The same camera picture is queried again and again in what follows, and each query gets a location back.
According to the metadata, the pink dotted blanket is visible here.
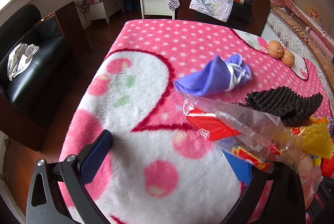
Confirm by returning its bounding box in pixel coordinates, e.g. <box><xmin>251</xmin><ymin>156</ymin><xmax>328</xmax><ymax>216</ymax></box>
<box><xmin>59</xmin><ymin>19</ymin><xmax>334</xmax><ymax>224</ymax></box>

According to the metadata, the white patterned cloth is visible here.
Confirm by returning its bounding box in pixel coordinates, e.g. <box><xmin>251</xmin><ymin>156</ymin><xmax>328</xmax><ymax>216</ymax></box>
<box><xmin>7</xmin><ymin>43</ymin><xmax>39</xmax><ymax>81</ymax></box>

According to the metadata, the purple cloth bundle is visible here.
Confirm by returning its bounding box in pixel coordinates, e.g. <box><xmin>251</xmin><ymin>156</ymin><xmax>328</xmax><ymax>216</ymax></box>
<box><xmin>173</xmin><ymin>54</ymin><xmax>252</xmax><ymax>96</ymax></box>

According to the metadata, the red foam net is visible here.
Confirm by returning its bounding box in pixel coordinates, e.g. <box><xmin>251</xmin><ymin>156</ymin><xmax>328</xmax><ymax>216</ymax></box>
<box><xmin>320</xmin><ymin>156</ymin><xmax>334</xmax><ymax>177</ymax></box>

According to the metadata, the white quilted mattress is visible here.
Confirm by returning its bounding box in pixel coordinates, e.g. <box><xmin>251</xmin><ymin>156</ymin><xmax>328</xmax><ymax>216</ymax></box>
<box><xmin>266</xmin><ymin>10</ymin><xmax>334</xmax><ymax>84</ymax></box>

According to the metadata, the yellow floral pillow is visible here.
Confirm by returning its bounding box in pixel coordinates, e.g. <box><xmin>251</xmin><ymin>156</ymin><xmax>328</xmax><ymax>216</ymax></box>
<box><xmin>306</xmin><ymin>5</ymin><xmax>323</xmax><ymax>21</ymax></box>

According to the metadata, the pink roll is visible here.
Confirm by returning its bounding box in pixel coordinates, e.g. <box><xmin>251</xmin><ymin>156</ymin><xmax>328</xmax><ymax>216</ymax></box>
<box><xmin>305</xmin><ymin>26</ymin><xmax>334</xmax><ymax>42</ymax></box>

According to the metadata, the black foam net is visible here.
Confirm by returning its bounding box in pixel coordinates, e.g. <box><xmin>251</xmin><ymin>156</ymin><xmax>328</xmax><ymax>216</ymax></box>
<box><xmin>245</xmin><ymin>86</ymin><xmax>323</xmax><ymax>127</ymax></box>

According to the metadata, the walnut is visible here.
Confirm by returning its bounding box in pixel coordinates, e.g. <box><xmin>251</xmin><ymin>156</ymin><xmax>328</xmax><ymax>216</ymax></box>
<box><xmin>268</xmin><ymin>40</ymin><xmax>284</xmax><ymax>59</ymax></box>
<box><xmin>281</xmin><ymin>50</ymin><xmax>295</xmax><ymax>67</ymax></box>

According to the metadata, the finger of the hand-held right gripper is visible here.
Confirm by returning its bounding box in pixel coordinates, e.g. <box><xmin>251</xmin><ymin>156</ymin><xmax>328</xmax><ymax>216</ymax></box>
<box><xmin>308</xmin><ymin>174</ymin><xmax>334</xmax><ymax>216</ymax></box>

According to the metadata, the clear plastic bag red print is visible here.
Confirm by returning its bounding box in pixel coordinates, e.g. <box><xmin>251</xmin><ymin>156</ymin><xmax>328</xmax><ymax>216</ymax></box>
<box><xmin>179</xmin><ymin>92</ymin><xmax>324</xmax><ymax>204</ymax></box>

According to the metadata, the yellow foam net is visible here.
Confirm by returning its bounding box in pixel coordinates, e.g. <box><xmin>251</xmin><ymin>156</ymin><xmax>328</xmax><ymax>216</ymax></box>
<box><xmin>287</xmin><ymin>116</ymin><xmax>334</xmax><ymax>159</ymax></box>

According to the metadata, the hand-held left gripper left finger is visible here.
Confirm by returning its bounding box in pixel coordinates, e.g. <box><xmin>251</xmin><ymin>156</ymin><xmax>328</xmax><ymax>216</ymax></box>
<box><xmin>25</xmin><ymin>129</ymin><xmax>113</xmax><ymax>224</ymax></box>

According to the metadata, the white floral cloth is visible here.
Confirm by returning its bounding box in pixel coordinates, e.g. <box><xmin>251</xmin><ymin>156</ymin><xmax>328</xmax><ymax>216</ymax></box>
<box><xmin>189</xmin><ymin>0</ymin><xmax>234</xmax><ymax>22</ymax></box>

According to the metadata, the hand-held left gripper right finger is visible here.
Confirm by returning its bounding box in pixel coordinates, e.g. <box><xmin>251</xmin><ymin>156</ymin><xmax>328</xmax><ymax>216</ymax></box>
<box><xmin>230</xmin><ymin>153</ymin><xmax>307</xmax><ymax>224</ymax></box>

